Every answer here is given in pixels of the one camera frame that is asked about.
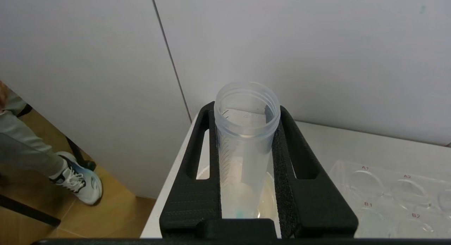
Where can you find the blue white paper cup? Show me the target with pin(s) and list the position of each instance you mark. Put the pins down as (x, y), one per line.
(267, 199)

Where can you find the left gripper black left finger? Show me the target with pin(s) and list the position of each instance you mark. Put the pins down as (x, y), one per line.
(190, 202)

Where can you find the blue pigment test tube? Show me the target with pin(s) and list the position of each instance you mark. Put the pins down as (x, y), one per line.
(243, 150)

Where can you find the clear acrylic test tube rack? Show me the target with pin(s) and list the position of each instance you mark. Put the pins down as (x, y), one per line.
(387, 202)

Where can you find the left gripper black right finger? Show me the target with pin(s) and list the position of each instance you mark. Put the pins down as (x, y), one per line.
(310, 206)

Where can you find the person in grey clothes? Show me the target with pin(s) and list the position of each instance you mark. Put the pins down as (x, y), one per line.
(21, 150)

